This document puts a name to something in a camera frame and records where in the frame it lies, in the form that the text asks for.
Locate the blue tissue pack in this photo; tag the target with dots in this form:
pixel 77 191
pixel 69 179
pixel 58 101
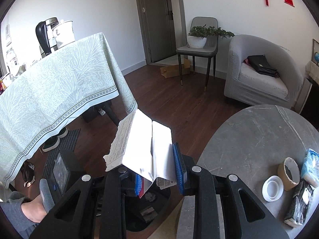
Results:
pixel 310 168

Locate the white cardboard box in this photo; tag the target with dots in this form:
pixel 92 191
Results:
pixel 143 146

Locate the grey dining chair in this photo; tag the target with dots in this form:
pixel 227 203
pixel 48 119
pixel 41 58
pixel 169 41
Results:
pixel 209 51

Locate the grey door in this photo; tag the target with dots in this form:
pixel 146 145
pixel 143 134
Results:
pixel 157 28

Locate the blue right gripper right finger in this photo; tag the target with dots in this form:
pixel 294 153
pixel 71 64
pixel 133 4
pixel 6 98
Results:
pixel 180 169

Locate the black table leg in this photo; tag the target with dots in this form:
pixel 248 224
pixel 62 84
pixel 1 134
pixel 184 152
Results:
pixel 105 108

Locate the white round plastic lid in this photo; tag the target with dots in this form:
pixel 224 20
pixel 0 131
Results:
pixel 272 188

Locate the person's left hand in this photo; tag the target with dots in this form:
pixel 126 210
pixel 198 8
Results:
pixel 34 210

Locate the grey floor mat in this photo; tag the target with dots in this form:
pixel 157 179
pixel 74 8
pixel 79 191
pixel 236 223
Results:
pixel 67 143

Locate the white pot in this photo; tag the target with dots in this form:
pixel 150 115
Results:
pixel 63 33

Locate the black plastic wrapper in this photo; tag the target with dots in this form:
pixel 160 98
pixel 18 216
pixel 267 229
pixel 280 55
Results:
pixel 301 202

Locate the grey fabric armchair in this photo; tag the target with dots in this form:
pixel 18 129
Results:
pixel 244 84

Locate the pale green tablecloth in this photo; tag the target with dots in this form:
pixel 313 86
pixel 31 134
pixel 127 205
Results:
pixel 52 93

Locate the potted green plant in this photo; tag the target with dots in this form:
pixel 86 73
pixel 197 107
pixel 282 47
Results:
pixel 197 36

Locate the wooden picture frame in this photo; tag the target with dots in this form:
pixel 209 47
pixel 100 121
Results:
pixel 315 48

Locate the flat cardboard box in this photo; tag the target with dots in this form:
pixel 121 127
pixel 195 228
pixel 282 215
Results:
pixel 173 70

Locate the brown tape roll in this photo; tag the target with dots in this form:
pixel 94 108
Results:
pixel 288 172

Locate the black handbag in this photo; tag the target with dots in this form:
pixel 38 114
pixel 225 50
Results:
pixel 260 64

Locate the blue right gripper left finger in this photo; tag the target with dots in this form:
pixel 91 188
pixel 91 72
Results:
pixel 139 185

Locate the round grey marble coffee table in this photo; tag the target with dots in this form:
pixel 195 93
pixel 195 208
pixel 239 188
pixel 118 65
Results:
pixel 223 193

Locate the white green shoe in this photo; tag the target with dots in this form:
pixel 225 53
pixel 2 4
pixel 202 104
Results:
pixel 54 141

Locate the small blue globe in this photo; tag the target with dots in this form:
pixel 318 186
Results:
pixel 316 57

